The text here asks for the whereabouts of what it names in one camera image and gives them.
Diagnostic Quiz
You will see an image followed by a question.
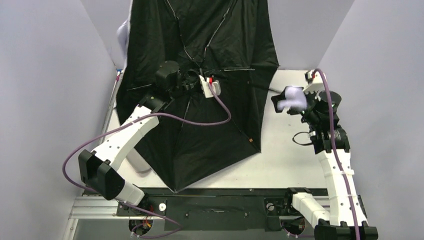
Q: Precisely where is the pink umbrella case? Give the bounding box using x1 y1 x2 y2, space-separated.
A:
126 148 152 175

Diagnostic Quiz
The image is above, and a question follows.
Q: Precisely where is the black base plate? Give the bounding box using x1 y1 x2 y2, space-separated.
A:
82 186 332 232

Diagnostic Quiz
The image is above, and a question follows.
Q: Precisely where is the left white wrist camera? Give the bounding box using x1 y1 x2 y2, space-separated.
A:
199 75 222 99

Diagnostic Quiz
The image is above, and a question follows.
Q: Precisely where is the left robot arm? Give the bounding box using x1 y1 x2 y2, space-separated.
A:
77 60 210 206

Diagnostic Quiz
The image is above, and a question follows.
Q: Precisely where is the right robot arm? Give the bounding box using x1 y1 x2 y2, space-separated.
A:
271 86 379 240

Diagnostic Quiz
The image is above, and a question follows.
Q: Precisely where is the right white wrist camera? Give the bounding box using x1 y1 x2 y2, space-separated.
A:
303 69 325 94

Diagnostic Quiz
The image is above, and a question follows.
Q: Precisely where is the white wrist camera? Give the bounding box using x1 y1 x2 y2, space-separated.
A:
199 75 222 99
303 69 325 94

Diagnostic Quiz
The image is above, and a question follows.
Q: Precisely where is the lavender folding umbrella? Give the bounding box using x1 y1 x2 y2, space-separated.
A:
116 0 279 193

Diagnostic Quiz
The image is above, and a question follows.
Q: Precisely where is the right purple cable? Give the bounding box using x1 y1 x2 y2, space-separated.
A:
281 68 362 240

